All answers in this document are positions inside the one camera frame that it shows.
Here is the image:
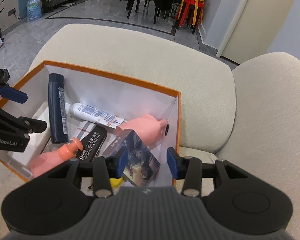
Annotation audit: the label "yellow tape measure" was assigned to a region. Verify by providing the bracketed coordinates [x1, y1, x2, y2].
[109, 177, 123, 189]

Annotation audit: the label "dark blue shampoo bottle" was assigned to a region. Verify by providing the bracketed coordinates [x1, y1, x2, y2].
[48, 73, 69, 144]

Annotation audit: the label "black plaid zip case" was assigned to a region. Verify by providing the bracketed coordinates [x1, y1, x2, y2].
[70, 121, 107, 163]

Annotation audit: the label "purple photo card box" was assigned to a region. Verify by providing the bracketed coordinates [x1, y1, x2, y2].
[102, 129, 160, 187]

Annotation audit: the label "pink bottle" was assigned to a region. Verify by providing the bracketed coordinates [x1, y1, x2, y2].
[28, 138, 83, 178]

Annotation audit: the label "white tube with blue print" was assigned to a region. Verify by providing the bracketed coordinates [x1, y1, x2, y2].
[69, 102, 125, 129]

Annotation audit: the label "pink cup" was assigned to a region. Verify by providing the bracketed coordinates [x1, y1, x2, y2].
[115, 114, 168, 146]

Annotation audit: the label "white flat box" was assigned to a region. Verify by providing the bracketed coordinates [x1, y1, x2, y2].
[7, 104, 52, 178]

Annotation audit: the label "orange storage box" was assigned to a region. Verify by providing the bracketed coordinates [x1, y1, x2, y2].
[0, 61, 180, 186]

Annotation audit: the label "beige sofa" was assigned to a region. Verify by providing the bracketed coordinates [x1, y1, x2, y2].
[0, 23, 300, 240]

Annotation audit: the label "blue water jug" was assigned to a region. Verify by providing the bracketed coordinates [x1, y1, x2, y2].
[26, 0, 42, 21]

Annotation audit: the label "orange red stacked stools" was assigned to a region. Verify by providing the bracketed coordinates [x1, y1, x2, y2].
[175, 0, 205, 34]

